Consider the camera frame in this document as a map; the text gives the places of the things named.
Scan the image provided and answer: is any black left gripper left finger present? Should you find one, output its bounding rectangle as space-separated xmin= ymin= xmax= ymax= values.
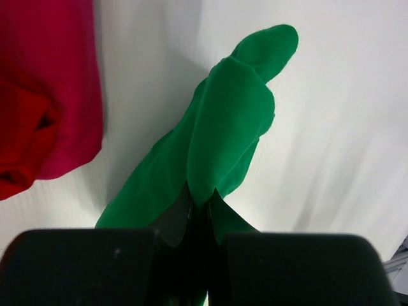
xmin=1 ymin=187 xmax=193 ymax=305

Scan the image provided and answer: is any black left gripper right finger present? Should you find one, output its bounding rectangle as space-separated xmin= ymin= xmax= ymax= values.
xmin=207 ymin=193 xmax=398 ymax=305

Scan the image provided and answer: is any green t shirt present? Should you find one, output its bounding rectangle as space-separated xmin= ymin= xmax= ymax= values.
xmin=97 ymin=25 xmax=298 ymax=245

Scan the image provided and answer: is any red folded t shirt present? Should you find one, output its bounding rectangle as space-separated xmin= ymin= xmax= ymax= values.
xmin=1 ymin=81 xmax=59 ymax=200

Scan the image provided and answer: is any pink folded t shirt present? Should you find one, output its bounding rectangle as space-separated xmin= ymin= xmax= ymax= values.
xmin=1 ymin=1 xmax=103 ymax=180

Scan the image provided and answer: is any aluminium mounting rail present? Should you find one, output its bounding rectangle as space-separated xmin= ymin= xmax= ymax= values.
xmin=383 ymin=237 xmax=407 ymax=282

